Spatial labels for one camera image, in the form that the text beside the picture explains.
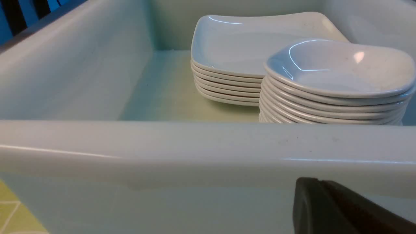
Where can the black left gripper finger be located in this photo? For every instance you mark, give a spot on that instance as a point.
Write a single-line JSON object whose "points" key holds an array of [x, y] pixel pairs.
{"points": [[327, 207]]}

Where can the stack of white small bowls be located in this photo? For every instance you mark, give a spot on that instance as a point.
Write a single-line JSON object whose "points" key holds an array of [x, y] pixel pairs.
{"points": [[317, 81]]}

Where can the stack of white square plates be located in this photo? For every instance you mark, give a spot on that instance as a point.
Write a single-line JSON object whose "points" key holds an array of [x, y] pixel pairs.
{"points": [[228, 53]]}

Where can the large white plastic tub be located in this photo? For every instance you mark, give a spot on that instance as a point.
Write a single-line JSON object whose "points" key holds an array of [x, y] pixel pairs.
{"points": [[104, 132]]}

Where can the green checked tablecloth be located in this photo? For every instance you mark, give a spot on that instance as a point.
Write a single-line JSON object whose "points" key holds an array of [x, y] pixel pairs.
{"points": [[15, 218]]}

